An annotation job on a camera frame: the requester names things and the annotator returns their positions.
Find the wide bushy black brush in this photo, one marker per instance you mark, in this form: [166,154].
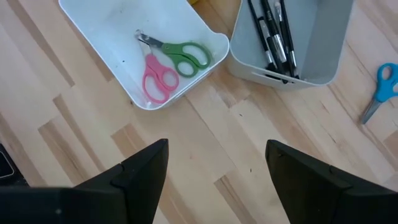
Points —
[277,46]

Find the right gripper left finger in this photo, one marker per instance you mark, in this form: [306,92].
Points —
[146,174]

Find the blue scissors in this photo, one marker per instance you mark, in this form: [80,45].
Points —
[384,90]

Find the short thin paintbrush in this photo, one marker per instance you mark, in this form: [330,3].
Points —
[285,18]

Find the pink scissors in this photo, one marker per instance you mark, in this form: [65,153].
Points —
[152,67]

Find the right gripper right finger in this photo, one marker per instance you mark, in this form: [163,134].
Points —
[298,180]

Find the thin long paintbrush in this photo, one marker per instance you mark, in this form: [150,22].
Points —
[292,59]

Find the grey plastic bin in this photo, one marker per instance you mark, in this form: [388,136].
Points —
[323,40]

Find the white plastic bin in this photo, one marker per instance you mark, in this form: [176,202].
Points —
[109,34]

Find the green scissors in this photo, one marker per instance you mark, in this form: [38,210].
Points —
[174,51]

